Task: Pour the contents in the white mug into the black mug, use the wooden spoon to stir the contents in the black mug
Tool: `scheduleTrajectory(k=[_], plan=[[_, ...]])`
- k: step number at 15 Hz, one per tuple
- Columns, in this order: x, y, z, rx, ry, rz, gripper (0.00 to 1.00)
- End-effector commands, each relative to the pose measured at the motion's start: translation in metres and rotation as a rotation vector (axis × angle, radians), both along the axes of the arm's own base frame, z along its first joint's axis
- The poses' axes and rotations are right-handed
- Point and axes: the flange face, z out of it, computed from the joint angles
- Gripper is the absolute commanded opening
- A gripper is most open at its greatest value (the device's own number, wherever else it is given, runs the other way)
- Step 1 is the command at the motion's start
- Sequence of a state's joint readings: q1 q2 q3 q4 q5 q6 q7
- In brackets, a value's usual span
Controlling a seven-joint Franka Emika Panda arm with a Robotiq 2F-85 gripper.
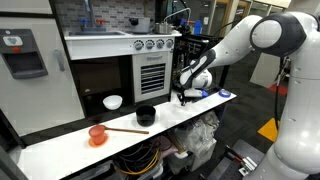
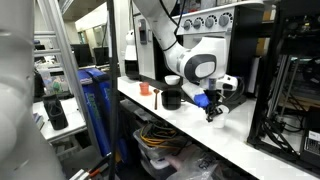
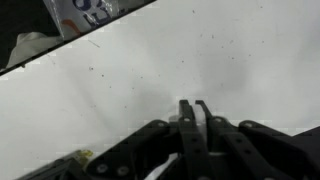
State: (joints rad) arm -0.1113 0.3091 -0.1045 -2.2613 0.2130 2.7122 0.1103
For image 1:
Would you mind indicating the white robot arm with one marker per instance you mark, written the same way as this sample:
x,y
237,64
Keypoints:
x,y
293,100

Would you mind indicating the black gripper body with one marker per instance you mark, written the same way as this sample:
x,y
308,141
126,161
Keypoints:
x,y
182,95

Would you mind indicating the orange plastic cup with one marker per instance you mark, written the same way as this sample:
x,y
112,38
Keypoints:
x,y
97,134

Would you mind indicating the white toy fridge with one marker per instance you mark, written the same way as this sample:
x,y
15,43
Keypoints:
x,y
36,93

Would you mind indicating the yellow floor marker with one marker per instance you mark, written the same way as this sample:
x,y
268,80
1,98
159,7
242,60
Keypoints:
x,y
268,129

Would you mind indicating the orange saucer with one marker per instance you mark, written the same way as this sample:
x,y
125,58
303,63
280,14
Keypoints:
x,y
105,142

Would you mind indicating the wooden spoon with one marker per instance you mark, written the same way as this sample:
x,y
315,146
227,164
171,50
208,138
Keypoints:
x,y
130,130

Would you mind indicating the grey toy faucet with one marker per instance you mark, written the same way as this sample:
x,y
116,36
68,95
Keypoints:
x,y
89,13

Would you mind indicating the pink plastic container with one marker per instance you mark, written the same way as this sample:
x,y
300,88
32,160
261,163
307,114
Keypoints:
x,y
166,145

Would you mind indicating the white plastic container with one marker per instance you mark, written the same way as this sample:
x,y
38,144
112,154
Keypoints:
x,y
178,163

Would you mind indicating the grey pot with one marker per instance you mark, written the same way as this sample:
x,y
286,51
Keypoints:
x,y
141,25

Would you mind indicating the white board panel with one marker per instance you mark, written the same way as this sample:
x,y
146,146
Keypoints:
x,y
266,70

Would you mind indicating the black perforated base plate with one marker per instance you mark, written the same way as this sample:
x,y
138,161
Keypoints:
x,y
226,163

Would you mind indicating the black mug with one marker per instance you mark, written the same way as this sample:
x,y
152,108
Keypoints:
x,y
146,115

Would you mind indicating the silver pot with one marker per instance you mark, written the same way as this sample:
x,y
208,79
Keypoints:
x,y
163,28

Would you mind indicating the clear plastic bag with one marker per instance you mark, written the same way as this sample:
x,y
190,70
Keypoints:
x,y
196,133

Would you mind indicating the silver metal bracket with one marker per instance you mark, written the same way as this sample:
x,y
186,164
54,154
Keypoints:
x,y
248,165

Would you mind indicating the red floor marker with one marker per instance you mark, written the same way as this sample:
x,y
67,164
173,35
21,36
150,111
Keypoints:
x,y
278,89

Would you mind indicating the white bowl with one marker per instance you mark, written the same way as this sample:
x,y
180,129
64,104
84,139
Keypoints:
x,y
112,101

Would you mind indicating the white toy kitchen stove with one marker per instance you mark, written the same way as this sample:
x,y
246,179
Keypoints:
x,y
100,46

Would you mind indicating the blue tape roll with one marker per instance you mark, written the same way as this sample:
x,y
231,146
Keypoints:
x,y
224,93

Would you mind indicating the black 3D printer frame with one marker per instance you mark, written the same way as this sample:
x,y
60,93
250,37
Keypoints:
x,y
190,46

